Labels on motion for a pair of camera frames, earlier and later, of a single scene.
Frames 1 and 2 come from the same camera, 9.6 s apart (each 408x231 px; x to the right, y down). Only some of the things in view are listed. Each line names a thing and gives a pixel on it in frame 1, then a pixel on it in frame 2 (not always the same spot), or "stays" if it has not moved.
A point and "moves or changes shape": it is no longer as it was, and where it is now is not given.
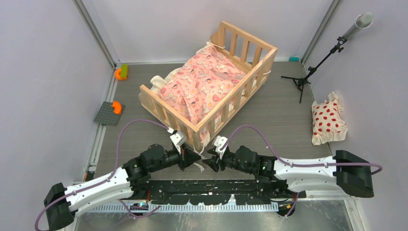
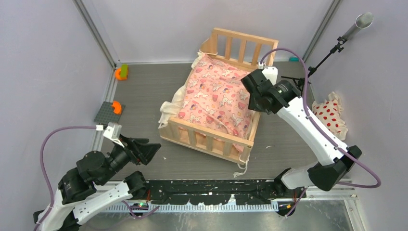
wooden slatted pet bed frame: x=240 y=48 moves or changes shape
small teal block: x=294 y=58 stays
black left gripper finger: x=190 y=158 → x=147 y=151
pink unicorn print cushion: x=195 y=85 → x=215 y=95
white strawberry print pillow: x=328 y=123 stays
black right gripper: x=213 y=162 → x=251 y=105
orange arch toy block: x=117 y=107 stays
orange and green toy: x=122 y=72 stays
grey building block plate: x=106 y=114 stays
